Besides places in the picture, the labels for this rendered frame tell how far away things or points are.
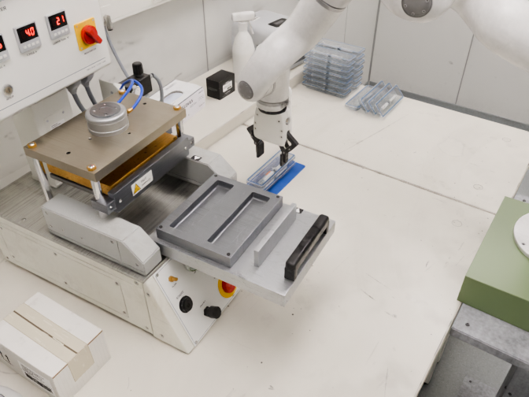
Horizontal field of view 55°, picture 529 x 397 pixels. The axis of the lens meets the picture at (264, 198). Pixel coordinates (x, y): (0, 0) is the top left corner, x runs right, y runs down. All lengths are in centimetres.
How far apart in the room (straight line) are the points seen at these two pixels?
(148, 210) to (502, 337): 79
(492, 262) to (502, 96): 225
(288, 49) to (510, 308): 73
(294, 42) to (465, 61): 227
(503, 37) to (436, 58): 239
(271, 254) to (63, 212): 41
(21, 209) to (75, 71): 32
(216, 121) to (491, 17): 94
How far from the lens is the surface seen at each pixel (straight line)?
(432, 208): 145
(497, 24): 103
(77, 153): 100
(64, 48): 113
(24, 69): 108
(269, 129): 136
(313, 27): 116
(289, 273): 88
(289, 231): 98
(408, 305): 118
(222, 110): 174
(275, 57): 117
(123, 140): 101
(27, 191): 126
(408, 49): 345
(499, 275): 119
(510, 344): 119
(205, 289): 108
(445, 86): 345
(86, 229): 101
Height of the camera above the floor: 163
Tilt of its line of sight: 38 degrees down
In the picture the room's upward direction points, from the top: straight up
